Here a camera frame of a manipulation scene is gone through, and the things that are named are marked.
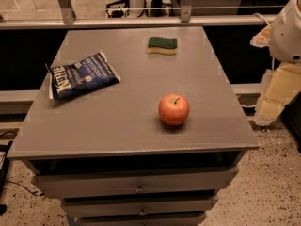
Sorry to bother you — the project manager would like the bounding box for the green and yellow sponge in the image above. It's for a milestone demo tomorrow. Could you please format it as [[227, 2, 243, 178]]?
[[148, 37, 178, 55]]

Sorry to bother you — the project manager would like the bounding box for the black floor cable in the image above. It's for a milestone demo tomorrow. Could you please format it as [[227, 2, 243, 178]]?
[[0, 129, 45, 198]]

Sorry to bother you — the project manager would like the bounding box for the grey drawer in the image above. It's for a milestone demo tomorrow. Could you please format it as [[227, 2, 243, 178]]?
[[62, 194, 218, 218], [32, 166, 239, 199], [80, 212, 206, 226]]

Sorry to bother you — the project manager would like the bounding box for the top grey drawer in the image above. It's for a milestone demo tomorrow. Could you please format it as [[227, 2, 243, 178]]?
[[32, 166, 239, 199]]

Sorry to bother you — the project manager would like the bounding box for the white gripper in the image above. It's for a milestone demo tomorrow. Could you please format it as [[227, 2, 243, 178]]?
[[250, 0, 301, 126]]

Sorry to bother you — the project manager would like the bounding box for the bottom grey drawer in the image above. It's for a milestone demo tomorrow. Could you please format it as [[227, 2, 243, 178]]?
[[80, 212, 206, 226]]

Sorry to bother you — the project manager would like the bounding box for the grey metal railing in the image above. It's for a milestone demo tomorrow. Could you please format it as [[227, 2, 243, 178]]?
[[0, 0, 289, 30]]

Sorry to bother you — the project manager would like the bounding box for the blue chip bag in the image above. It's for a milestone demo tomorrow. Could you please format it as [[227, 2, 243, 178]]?
[[47, 51, 120, 101]]

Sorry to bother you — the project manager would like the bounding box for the red apple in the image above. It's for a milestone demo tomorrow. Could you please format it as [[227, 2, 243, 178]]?
[[158, 93, 190, 126]]

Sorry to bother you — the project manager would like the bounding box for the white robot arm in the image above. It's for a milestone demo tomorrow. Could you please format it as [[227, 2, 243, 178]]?
[[250, 0, 301, 126]]

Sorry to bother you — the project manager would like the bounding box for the middle grey drawer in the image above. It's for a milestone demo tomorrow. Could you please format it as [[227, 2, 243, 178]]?
[[62, 194, 218, 218]]

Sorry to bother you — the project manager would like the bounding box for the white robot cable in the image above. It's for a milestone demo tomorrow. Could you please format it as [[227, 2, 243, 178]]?
[[253, 12, 277, 72]]

